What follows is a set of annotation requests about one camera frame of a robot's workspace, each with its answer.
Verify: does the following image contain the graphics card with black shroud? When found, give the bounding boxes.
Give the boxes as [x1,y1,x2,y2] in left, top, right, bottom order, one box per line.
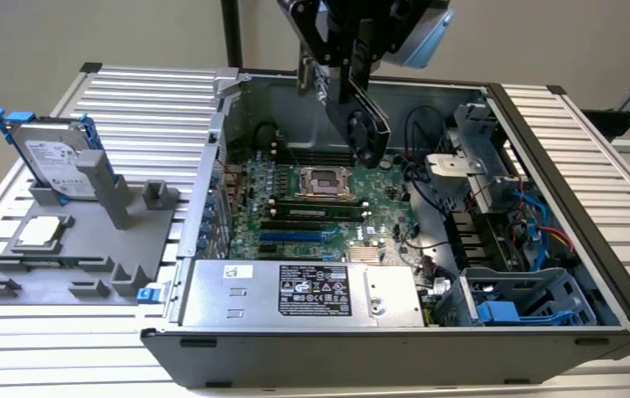
[294,56,392,170]

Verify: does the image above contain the CPU socket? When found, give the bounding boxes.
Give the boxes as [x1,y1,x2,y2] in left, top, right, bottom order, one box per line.
[291,165,352,196]

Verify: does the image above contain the silver metal drive cage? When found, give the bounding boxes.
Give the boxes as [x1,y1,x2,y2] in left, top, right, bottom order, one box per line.
[423,102,528,215]

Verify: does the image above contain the green motherboard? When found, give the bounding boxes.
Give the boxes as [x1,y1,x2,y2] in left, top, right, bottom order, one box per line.
[224,148,420,265]

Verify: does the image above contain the green RAM stick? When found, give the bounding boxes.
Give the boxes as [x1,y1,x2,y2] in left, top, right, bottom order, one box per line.
[15,256,106,267]
[272,206,366,221]

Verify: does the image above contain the black expansion slot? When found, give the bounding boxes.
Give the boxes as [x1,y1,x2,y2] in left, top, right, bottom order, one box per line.
[262,221,322,232]

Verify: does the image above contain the blue expansion slot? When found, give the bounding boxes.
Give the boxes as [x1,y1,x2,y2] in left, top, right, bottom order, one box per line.
[258,233,326,245]

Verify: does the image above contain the silver chipset heat sink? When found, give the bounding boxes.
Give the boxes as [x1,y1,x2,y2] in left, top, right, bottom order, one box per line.
[347,247,386,263]

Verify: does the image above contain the hard disk in blue carrier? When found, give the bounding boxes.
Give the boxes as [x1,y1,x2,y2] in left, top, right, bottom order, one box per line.
[0,108,106,204]

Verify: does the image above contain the silver power supply unit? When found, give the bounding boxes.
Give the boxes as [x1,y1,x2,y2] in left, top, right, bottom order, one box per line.
[178,260,424,328]

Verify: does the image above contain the blue plastic disk carrier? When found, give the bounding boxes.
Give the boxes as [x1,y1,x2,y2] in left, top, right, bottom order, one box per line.
[474,298,575,328]

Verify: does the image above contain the blue case latch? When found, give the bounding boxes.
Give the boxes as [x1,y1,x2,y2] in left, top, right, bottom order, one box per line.
[135,283,164,307]

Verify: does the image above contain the silver CPU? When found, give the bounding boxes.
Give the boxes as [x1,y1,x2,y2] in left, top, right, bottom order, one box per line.
[18,216,67,245]

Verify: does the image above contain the open black PC case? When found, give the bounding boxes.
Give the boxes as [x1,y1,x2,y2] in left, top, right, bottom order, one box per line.
[139,68,630,391]

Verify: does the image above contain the grey parts rack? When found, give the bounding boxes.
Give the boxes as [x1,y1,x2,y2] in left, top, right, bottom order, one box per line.
[0,148,188,307]

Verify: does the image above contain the black upright post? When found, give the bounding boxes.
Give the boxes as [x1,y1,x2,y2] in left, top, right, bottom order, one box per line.
[219,0,244,70]

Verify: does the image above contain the red yellow power wires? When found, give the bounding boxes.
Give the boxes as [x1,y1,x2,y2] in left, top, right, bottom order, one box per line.
[538,225,576,253]

